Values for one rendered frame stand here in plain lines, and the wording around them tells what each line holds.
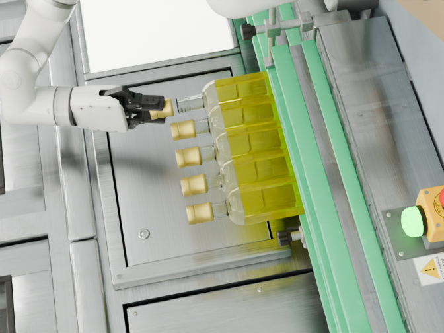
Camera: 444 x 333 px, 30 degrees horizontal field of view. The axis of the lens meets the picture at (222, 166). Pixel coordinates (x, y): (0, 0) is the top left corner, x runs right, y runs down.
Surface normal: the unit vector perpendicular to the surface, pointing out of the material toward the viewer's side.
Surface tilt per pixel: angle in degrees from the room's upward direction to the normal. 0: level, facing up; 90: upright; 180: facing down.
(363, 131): 90
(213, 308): 91
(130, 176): 90
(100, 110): 75
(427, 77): 0
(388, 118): 90
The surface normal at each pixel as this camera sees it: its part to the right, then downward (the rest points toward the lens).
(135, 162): -0.03, -0.49
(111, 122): -0.09, 0.87
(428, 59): -0.98, 0.18
